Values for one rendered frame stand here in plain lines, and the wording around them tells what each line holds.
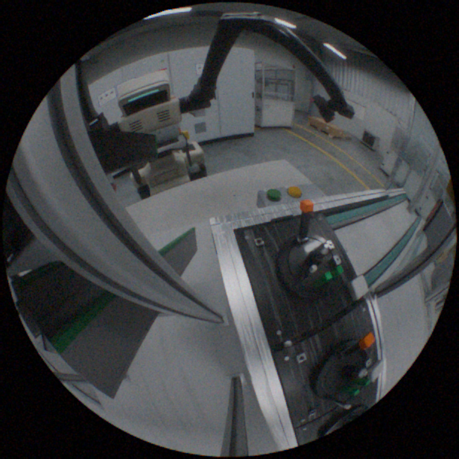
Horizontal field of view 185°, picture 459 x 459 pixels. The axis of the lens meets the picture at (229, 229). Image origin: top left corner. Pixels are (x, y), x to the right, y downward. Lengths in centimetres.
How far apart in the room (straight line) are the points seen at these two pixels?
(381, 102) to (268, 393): 884
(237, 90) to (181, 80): 109
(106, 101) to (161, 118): 252
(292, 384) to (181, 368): 25
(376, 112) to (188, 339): 884
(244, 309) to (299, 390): 21
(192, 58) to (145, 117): 254
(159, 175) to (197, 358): 76
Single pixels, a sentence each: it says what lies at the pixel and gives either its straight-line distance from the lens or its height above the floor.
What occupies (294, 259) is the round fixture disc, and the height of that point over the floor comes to 99.
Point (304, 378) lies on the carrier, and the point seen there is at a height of 97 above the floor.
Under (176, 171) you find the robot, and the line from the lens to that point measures 81.
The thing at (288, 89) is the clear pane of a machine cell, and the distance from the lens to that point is 478.
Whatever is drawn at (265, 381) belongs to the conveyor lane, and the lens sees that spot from 32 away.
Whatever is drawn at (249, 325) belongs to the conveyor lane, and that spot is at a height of 95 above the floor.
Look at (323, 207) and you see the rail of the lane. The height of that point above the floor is 96.
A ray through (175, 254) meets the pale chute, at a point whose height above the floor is 109.
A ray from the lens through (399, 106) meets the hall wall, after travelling 860.
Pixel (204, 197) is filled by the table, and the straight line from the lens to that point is 58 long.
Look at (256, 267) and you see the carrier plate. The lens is 30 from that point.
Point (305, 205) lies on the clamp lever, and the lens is 27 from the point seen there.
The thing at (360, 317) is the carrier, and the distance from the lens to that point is 38.
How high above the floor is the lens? 124
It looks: 54 degrees down
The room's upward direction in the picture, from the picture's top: 4 degrees counter-clockwise
